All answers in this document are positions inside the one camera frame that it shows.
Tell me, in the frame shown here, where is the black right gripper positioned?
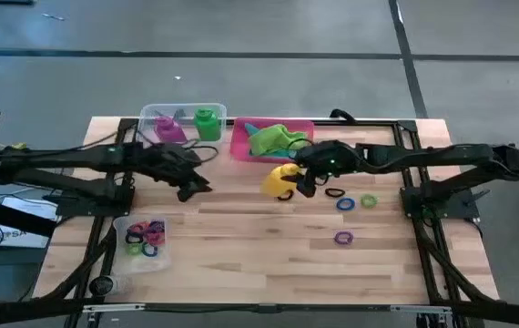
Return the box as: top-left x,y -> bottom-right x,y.
280,138 -> 361,199

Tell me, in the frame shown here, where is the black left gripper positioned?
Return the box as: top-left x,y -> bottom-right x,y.
148,142 -> 213,203

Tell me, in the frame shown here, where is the yellow sports bottle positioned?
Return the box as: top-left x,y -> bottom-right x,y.
259,162 -> 304,199

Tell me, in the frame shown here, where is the lime green microfibre cloth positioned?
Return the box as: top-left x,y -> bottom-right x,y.
246,123 -> 310,158

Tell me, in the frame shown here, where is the magenta sports bottle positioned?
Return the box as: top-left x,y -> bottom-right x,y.
153,115 -> 188,144

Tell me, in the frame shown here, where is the green sports bottle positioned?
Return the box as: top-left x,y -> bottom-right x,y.
193,108 -> 222,142

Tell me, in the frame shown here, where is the teal microfibre cloth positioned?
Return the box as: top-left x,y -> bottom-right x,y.
244,122 -> 290,160

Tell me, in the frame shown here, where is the pink plastic tray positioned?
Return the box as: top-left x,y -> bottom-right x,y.
229,117 -> 316,165

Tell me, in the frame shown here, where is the large clear plastic bin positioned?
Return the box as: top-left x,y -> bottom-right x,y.
139,102 -> 229,144

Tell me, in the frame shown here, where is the small clear plastic container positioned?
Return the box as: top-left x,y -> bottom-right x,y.
112,214 -> 173,275

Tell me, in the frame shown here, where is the white drink can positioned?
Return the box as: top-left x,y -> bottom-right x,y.
87,274 -> 132,298

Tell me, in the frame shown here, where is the white printed cardboard box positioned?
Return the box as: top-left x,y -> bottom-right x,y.
0,196 -> 56,250

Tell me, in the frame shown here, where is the black left camera cable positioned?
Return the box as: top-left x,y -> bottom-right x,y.
180,138 -> 220,166

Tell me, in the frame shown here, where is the black cable loop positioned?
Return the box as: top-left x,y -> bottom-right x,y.
329,108 -> 357,125

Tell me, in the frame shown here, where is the black aluminium rig frame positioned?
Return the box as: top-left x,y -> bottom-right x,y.
0,117 -> 519,328

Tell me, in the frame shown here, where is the silver aluminium rail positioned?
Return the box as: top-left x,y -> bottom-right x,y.
389,303 -> 453,314
81,303 -> 148,314

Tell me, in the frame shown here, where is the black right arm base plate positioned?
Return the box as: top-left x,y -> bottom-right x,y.
399,184 -> 483,220

